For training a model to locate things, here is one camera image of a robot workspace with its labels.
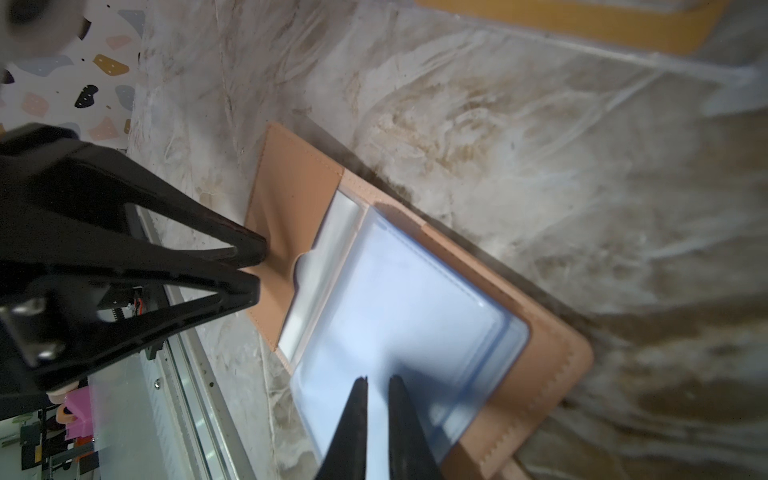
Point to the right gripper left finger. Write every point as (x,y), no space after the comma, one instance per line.
(347,453)

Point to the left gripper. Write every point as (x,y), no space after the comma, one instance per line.
(68,208)

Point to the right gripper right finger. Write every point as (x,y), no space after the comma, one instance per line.
(410,457)

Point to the pink leather card holder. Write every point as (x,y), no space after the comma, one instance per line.
(361,295)

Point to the gold VIP card right front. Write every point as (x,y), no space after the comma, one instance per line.
(670,27)

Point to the clear acrylic card stand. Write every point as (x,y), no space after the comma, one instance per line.
(740,88)

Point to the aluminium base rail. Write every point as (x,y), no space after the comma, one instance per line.
(196,432)

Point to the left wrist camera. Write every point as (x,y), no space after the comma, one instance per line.
(31,29)

